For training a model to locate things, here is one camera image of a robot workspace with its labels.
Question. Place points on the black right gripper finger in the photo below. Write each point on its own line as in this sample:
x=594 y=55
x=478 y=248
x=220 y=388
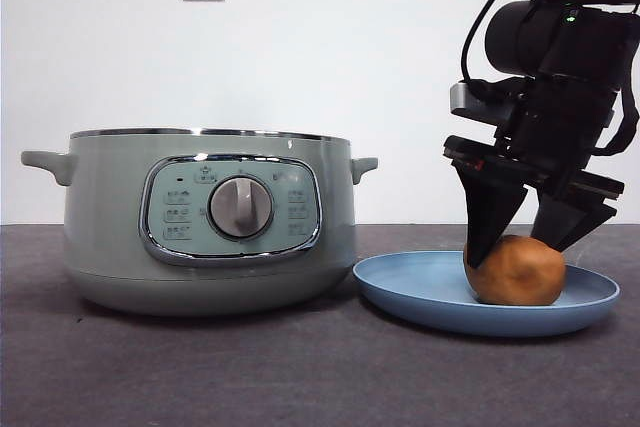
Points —
x=562 y=222
x=487 y=212

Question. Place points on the brown potato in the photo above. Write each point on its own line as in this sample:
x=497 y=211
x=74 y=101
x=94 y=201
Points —
x=520 y=274

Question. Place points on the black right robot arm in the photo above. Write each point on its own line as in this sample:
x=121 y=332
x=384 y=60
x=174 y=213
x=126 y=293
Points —
x=575 y=37

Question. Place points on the blue round plate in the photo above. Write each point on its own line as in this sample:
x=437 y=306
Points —
x=415 y=287

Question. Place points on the pale green electric steamer pot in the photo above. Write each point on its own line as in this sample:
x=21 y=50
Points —
x=110 y=227

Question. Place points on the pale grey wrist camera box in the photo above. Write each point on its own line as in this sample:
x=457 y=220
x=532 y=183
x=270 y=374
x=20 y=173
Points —
x=472 y=103

